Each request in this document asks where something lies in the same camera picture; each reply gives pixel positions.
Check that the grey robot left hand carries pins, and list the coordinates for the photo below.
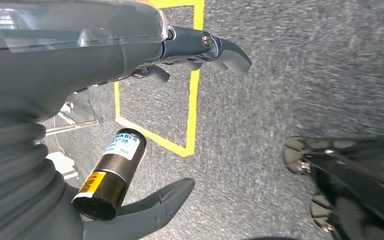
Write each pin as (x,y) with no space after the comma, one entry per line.
(62,56)

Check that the grey metal stand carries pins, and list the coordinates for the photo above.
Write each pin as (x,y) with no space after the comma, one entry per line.
(76,126)

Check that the yellow floor tape square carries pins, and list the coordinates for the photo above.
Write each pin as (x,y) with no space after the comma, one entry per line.
(192,99)

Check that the grey caster wheel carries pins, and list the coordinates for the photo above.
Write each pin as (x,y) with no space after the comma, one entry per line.
(293,155)
(321,212)

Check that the black round plate with holes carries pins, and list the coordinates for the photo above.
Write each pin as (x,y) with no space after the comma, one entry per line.
(271,238)

